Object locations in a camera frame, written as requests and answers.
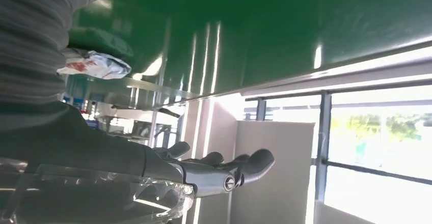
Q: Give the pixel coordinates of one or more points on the green conveyor belt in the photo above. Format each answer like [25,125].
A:
[270,30]

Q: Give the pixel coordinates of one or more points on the metal shelf rack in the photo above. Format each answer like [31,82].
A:
[141,128]

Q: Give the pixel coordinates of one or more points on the large white printed courier bag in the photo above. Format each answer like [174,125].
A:
[101,67]

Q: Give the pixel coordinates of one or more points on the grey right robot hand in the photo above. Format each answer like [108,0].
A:
[101,148]

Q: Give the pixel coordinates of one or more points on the clear plastic wrist plate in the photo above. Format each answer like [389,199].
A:
[162,199]

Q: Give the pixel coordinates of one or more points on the grey window frame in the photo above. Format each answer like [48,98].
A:
[323,131]

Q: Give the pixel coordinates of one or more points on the white partition board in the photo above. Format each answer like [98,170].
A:
[270,165]

